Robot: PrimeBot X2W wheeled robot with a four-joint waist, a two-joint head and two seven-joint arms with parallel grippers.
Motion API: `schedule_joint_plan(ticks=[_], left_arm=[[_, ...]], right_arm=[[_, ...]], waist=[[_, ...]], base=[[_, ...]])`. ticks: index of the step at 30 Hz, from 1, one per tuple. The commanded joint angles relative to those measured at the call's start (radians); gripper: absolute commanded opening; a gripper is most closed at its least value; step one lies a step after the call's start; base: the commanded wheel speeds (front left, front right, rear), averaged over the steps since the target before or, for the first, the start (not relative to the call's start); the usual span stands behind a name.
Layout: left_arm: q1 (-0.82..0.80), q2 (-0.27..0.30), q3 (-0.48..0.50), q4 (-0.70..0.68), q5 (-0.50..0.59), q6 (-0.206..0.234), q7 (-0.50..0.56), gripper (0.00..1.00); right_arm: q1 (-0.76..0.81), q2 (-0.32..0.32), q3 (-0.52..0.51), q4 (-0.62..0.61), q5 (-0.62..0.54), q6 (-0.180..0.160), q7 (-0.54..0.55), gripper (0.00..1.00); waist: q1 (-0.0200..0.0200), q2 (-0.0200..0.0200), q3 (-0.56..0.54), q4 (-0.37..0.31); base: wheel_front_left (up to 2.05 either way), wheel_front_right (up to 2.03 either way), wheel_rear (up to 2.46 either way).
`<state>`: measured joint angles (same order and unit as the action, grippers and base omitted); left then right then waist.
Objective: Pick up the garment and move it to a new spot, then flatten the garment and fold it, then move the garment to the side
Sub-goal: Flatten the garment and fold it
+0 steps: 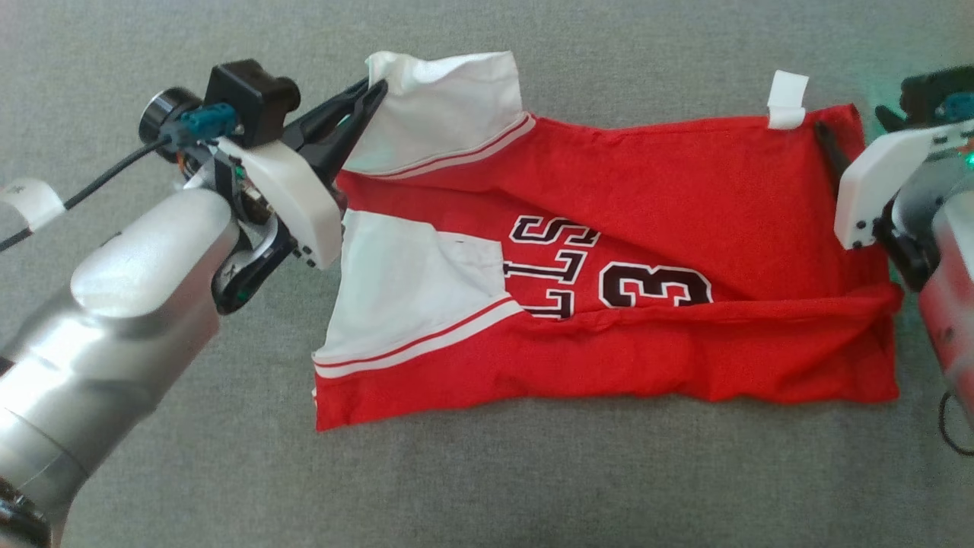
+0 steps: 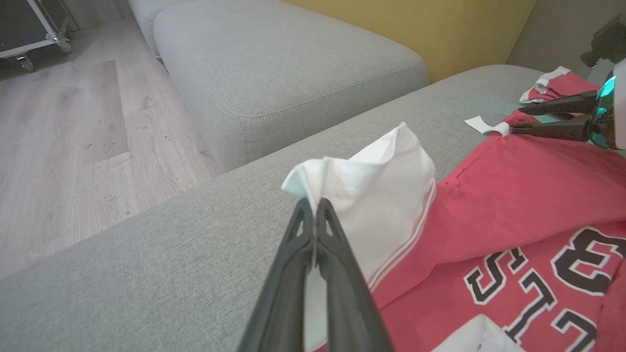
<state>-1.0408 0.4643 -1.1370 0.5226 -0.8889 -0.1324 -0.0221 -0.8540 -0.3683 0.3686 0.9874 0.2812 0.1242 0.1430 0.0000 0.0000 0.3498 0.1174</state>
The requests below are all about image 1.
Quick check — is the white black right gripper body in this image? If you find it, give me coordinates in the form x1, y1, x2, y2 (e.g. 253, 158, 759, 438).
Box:
833, 120, 974, 250

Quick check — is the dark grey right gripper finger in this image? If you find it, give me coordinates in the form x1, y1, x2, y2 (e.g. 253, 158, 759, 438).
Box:
813, 120, 851, 181

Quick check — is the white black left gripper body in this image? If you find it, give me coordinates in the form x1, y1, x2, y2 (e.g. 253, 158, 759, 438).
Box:
213, 137, 345, 317

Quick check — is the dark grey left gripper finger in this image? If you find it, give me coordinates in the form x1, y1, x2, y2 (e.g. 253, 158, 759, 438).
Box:
285, 78, 381, 147
304, 81, 389, 183

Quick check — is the red Bulls basketball jersey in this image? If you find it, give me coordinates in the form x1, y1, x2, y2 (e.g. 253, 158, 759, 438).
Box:
312, 50, 905, 433

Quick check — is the black left cable teal plug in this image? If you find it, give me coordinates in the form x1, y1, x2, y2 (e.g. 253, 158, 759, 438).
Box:
0, 105, 237, 256

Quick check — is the white tape cable label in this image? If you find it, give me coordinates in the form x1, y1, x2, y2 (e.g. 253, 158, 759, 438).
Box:
0, 179, 65, 231

